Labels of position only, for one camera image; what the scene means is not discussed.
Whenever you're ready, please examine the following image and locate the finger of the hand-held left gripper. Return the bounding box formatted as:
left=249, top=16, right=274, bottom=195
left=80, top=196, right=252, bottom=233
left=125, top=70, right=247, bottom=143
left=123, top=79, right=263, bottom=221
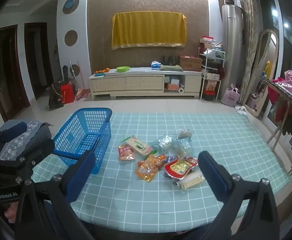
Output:
left=0, top=122, right=28, bottom=153
left=0, top=138, right=55, bottom=184

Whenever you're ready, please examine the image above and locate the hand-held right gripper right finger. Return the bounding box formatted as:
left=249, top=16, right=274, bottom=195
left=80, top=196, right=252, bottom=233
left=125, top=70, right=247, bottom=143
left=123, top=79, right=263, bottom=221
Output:
left=197, top=151, right=280, bottom=240

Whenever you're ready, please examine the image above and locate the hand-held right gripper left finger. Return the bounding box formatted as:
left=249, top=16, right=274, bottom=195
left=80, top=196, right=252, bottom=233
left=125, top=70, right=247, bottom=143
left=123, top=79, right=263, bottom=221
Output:
left=14, top=151, right=97, bottom=240

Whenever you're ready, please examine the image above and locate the clear cracker packet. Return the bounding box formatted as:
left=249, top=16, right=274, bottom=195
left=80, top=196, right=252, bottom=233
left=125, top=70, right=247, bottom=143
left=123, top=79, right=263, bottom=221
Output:
left=175, top=171, right=205, bottom=190

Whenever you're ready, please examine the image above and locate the red yellow snack packet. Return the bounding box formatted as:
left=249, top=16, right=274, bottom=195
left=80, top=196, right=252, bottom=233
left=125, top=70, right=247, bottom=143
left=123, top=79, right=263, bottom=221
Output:
left=164, top=157, right=199, bottom=179

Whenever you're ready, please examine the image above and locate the blue plastic basket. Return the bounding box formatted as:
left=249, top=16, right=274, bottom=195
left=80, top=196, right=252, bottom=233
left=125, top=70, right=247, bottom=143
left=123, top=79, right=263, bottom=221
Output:
left=52, top=108, right=112, bottom=175

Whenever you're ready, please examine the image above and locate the clear striped snack packet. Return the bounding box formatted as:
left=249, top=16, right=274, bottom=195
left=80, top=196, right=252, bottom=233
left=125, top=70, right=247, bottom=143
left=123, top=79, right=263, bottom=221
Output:
left=175, top=139, right=194, bottom=160

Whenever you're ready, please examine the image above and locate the silver foil snack packet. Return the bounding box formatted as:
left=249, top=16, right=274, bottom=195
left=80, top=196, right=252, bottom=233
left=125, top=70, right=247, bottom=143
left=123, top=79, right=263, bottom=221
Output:
left=153, top=135, right=174, bottom=154

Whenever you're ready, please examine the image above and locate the green white cracker packet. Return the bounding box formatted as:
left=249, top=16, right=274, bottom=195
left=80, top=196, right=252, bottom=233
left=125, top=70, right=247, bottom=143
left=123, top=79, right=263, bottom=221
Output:
left=121, top=135, right=158, bottom=157

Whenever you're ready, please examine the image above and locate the orange snack pouch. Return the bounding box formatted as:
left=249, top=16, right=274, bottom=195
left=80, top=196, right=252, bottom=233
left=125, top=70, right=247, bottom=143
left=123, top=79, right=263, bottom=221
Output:
left=135, top=154, right=167, bottom=182

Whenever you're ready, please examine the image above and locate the person's left hand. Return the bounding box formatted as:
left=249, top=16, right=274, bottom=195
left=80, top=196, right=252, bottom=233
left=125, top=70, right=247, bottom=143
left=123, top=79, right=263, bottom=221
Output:
left=5, top=202, right=17, bottom=222

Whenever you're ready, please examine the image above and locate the blue embroidered chair cover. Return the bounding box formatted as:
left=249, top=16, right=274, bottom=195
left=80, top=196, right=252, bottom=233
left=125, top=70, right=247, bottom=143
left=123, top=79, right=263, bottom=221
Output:
left=0, top=120, right=54, bottom=162

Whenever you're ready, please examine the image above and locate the bun in clear wrapper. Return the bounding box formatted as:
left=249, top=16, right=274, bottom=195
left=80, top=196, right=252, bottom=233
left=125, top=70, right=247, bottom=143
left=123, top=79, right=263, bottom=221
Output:
left=177, top=129, right=193, bottom=140

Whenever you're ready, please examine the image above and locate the black bag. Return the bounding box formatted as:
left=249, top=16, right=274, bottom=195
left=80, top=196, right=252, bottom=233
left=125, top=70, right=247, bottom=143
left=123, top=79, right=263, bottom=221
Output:
left=48, top=80, right=64, bottom=110

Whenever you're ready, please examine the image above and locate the teal checked tablecloth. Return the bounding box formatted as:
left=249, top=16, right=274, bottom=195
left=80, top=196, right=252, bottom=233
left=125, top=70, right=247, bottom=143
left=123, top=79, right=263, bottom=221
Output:
left=31, top=112, right=292, bottom=232

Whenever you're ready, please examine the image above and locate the dark wooden door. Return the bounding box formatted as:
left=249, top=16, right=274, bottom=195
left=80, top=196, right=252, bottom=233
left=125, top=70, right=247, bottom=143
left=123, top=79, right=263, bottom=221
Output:
left=0, top=25, right=29, bottom=120

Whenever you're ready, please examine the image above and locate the red bag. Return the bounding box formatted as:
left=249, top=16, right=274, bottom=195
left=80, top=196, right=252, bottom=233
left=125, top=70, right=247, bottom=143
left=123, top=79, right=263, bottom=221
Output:
left=60, top=84, right=75, bottom=104

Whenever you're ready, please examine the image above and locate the red dustpan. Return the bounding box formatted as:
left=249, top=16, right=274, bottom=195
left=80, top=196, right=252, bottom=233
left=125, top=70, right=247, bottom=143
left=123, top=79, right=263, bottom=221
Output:
left=76, top=89, right=89, bottom=100

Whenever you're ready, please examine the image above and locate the pink tote bag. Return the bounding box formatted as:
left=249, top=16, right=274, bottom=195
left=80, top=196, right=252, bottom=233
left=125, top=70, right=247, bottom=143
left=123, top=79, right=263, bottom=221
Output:
left=221, top=86, right=241, bottom=106

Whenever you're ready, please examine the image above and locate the broom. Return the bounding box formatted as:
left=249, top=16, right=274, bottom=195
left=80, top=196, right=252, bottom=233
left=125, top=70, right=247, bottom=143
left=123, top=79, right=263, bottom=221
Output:
left=76, top=60, right=85, bottom=98

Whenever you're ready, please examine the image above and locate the orange printed bag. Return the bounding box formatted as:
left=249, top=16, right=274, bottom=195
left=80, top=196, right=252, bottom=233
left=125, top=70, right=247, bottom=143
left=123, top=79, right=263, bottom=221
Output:
left=205, top=80, right=218, bottom=92

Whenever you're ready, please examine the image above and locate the black garment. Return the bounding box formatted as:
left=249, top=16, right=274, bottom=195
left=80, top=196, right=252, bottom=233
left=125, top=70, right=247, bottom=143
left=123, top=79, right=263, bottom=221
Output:
left=282, top=115, right=292, bottom=135

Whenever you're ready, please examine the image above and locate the red garment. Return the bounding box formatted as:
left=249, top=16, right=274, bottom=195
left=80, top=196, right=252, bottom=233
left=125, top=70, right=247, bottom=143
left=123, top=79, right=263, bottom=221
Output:
left=268, top=85, right=292, bottom=123

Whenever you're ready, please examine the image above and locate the wooden drying rack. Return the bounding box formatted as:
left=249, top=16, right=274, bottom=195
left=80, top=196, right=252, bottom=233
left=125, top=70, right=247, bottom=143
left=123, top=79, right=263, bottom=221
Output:
left=260, top=76, right=292, bottom=180

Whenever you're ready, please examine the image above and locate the cream TV cabinet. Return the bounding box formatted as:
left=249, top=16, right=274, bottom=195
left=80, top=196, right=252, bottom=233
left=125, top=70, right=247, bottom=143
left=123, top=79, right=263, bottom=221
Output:
left=88, top=66, right=203, bottom=101

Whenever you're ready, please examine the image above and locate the white metal shelf rack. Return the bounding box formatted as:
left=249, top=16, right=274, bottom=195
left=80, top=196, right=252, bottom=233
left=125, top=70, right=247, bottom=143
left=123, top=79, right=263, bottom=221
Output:
left=198, top=47, right=226, bottom=102

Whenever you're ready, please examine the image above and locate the large cardboard carton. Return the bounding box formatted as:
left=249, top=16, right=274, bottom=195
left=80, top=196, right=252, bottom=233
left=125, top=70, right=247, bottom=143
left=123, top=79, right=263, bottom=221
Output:
left=178, top=56, right=203, bottom=72

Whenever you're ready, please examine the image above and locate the green cushion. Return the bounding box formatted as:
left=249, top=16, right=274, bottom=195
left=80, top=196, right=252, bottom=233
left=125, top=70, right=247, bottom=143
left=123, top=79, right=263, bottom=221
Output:
left=160, top=64, right=183, bottom=71

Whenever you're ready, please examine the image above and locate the arched floor mirror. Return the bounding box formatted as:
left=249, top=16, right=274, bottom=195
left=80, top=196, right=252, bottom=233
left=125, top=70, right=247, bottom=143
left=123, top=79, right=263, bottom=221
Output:
left=246, top=29, right=279, bottom=117

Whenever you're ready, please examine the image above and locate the silver standing air conditioner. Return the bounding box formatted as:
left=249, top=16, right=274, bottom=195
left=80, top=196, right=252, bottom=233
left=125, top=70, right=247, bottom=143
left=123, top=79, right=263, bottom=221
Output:
left=222, top=4, right=244, bottom=90

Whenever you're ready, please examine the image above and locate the red white box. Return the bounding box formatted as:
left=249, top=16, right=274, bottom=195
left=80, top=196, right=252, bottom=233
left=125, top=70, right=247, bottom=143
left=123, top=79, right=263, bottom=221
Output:
left=199, top=36, right=215, bottom=49

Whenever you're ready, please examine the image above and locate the patterned curtain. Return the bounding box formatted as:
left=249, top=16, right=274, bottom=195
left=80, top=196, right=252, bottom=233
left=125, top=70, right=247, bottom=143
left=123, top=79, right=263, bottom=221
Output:
left=236, top=0, right=261, bottom=105

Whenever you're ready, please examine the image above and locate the yellow cloth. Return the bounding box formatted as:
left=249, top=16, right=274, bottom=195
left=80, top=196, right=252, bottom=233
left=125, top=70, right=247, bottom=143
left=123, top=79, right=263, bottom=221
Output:
left=111, top=11, right=188, bottom=51

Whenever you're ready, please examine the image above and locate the glass sliding door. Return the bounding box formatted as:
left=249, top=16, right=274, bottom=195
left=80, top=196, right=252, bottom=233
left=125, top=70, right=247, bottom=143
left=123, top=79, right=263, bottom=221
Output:
left=258, top=0, right=292, bottom=80

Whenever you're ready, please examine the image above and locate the round brown wall decor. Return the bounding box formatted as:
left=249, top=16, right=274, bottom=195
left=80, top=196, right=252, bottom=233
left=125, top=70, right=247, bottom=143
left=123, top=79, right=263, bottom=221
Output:
left=64, top=30, right=78, bottom=46

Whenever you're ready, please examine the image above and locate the round wall decor blue plate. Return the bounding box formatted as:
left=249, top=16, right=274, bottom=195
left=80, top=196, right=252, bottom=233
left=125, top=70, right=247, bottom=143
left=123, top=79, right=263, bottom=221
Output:
left=62, top=0, right=80, bottom=15

